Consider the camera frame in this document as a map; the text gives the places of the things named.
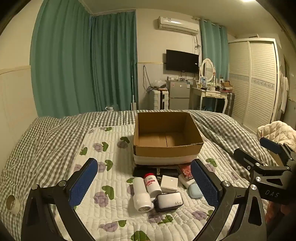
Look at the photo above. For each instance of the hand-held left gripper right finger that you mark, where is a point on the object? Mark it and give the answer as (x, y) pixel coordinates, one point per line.
(204, 183)

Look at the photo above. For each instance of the black and white charger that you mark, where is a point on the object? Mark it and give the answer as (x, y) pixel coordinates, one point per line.
(167, 201)

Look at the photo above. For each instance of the silver small fridge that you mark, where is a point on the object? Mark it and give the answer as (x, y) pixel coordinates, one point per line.
(180, 95)

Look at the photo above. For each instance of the white hanging towels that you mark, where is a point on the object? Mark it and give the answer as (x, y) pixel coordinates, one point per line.
(284, 92)

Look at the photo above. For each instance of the black wall television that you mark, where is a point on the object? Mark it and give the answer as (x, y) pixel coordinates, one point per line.
(182, 60)

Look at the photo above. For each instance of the black remote control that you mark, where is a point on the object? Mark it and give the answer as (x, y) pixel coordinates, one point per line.
(148, 172)

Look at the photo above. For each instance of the light blue case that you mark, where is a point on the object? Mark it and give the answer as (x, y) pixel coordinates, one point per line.
(196, 191)

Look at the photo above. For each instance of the green corner curtain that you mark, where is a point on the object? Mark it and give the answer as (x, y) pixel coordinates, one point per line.
(113, 62)

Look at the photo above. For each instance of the narrow green curtain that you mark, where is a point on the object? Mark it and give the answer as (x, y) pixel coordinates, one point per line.
(214, 48)

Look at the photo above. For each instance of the white flat mop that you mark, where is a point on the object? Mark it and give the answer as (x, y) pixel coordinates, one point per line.
(133, 104)

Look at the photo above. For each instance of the red patterned packet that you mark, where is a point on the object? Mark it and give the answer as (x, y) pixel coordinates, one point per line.
(185, 171)

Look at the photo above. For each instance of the clear plastic bag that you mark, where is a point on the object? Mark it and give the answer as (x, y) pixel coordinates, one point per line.
(159, 83)

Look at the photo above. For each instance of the white suitcase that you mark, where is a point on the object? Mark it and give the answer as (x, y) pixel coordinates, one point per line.
(159, 99)

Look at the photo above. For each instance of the white louvred wardrobe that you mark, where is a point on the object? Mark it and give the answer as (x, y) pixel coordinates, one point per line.
(254, 83)

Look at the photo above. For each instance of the white tape roll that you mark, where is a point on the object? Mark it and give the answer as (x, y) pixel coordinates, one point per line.
(15, 206)

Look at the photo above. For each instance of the wide green curtain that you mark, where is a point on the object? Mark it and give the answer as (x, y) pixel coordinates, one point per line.
(60, 60)

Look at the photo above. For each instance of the brown cardboard box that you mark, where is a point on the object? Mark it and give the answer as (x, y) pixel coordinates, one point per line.
(161, 125)

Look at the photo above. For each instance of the small photo frame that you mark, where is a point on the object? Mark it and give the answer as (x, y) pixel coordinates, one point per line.
(203, 81)

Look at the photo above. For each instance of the white square box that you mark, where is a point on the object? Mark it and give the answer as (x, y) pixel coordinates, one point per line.
(169, 183)

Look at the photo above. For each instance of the grey checked blanket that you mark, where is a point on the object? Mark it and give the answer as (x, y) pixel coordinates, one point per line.
(46, 143)

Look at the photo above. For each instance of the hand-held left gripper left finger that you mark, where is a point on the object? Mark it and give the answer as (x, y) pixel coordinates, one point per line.
(83, 183)

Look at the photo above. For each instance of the dark suitcase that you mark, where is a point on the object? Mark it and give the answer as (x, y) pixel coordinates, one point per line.
(230, 104)

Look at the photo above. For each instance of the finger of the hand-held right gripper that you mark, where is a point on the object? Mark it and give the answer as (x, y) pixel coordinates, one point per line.
(248, 161)
(270, 144)

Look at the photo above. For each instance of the floral quilted mat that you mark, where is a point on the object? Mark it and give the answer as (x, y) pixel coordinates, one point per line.
(111, 162)

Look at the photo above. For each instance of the white bottle with red cap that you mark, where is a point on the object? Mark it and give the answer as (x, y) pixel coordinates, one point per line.
(152, 185)

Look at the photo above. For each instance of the small open cardboard box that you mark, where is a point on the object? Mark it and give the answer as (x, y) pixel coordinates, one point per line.
(226, 85)

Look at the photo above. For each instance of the white dressing table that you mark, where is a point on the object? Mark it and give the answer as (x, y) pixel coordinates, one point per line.
(208, 93)

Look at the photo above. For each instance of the white oval mirror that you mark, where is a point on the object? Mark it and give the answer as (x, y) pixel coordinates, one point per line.
(207, 69)

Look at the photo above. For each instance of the white air conditioner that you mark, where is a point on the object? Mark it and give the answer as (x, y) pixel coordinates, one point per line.
(178, 25)

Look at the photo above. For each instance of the cream quilted jacket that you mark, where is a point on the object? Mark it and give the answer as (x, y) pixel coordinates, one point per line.
(277, 131)

